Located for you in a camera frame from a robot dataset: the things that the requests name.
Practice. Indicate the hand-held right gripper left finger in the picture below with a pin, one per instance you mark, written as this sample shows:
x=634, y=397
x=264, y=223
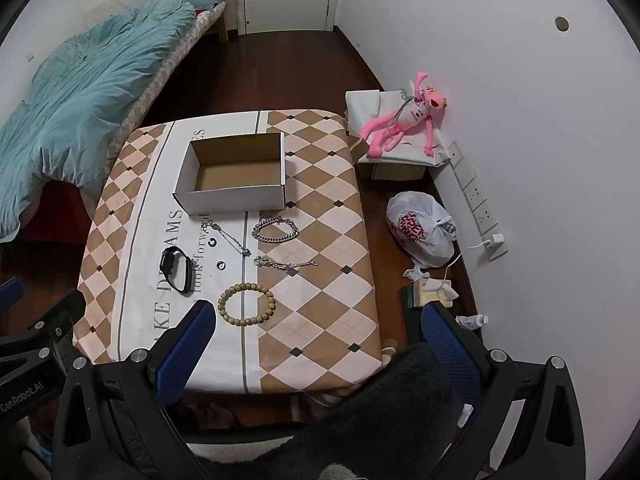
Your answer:
x=187, y=345

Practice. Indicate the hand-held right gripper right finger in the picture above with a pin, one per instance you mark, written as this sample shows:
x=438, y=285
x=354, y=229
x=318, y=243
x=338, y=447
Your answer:
x=450, y=352

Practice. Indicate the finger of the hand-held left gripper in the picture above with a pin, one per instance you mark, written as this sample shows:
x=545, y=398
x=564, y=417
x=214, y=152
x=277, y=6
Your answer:
x=10, y=292
x=65, y=320

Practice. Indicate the black smartwatch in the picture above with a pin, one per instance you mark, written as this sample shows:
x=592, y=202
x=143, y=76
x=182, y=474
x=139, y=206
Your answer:
x=182, y=275

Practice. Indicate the small white bottle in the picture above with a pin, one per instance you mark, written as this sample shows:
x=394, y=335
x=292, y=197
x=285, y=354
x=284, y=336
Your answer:
x=470, y=322

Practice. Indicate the cream tissue box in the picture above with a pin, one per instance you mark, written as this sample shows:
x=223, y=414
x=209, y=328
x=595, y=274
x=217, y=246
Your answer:
x=435, y=295

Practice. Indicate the crumpled white tissue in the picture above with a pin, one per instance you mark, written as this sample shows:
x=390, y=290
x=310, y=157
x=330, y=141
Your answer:
x=415, y=273

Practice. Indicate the dark fleece trouser leg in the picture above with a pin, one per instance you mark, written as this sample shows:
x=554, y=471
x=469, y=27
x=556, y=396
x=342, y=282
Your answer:
x=380, y=410

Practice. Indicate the white charger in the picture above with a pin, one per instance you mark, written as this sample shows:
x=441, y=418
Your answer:
x=497, y=244

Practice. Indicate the white plastic bag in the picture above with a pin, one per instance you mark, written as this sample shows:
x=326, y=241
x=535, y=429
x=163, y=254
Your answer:
x=420, y=230

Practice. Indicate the checked tablecloth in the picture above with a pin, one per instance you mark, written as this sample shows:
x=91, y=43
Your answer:
x=310, y=280

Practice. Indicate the brown cardboard box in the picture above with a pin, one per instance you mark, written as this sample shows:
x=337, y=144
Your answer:
x=400, y=172

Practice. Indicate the blue duvet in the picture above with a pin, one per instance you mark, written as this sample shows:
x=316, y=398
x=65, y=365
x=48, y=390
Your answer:
x=85, y=95

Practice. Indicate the pink plush toy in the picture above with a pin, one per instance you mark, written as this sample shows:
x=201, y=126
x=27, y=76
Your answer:
x=412, y=112

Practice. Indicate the bed with patterned sheet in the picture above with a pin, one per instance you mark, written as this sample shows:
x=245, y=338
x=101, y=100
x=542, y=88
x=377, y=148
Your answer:
x=150, y=90

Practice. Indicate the white wall socket row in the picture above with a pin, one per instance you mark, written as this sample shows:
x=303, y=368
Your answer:
x=472, y=192

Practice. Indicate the round grey wall cap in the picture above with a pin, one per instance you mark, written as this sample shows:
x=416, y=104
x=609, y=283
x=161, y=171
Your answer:
x=562, y=23

